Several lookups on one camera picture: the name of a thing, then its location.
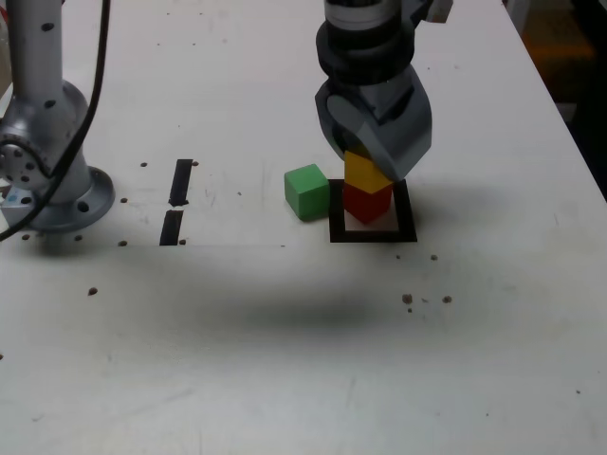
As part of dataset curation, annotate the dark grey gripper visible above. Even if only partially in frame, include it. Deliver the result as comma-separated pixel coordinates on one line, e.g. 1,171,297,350
313,70,434,182

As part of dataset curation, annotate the yellow cube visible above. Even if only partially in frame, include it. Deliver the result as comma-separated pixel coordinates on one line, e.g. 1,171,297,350
343,149,395,196

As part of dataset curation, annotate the red cube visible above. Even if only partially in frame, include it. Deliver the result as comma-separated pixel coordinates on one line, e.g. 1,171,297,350
341,182,395,226

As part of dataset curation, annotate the green cube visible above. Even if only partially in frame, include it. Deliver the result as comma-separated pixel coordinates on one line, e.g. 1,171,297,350
283,163,332,223

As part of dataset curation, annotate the black tape square outline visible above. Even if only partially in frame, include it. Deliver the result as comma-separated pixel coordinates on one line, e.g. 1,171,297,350
328,178,419,245

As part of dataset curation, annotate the black tape strip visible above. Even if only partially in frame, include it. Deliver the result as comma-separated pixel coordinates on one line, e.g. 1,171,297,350
158,158,194,247

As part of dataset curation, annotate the white gripper camera box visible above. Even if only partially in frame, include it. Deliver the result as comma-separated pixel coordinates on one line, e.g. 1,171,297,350
428,0,454,25

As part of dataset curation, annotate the black cable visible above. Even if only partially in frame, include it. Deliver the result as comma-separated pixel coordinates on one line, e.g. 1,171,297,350
0,0,113,241

